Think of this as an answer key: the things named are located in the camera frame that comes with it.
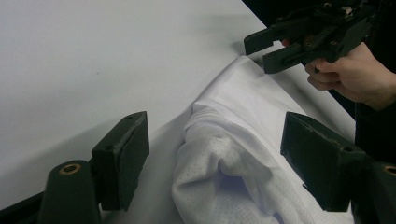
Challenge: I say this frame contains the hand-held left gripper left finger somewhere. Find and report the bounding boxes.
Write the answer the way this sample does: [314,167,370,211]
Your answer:
[91,110,150,213]

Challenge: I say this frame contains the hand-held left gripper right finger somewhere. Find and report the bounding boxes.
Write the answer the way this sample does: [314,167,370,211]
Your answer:
[279,111,375,213]

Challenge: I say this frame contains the white pants with black waistband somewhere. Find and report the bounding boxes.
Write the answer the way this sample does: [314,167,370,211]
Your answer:
[170,55,356,224]

